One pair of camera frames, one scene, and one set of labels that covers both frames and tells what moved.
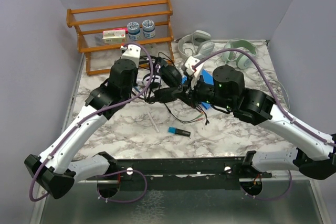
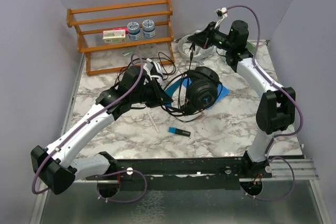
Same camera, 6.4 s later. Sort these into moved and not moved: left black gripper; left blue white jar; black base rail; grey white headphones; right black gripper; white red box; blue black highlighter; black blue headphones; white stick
Moved: right black gripper; left black gripper; black blue headphones
Not moved: white red box; grey white headphones; white stick; black base rail; left blue white jar; blue black highlighter
